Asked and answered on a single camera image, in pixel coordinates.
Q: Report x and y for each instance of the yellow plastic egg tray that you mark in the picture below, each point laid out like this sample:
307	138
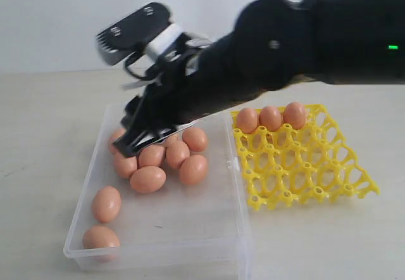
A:
291	166

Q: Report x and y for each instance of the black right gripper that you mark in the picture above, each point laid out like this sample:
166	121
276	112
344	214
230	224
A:
268	47

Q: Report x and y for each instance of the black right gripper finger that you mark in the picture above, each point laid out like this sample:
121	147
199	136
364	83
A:
132	142

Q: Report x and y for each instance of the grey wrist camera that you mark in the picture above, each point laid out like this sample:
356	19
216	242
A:
148	30

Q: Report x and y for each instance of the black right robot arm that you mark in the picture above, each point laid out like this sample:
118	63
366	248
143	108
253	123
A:
351	42

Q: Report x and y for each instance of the brown egg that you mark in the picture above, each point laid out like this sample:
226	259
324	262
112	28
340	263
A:
193	170
295	115
114	139
176	154
170	140
247	120
152	155
124	167
100	237
106	204
148	179
271	118
195	138

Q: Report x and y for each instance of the clear plastic storage box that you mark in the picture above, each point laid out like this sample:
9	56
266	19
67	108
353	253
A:
176	212

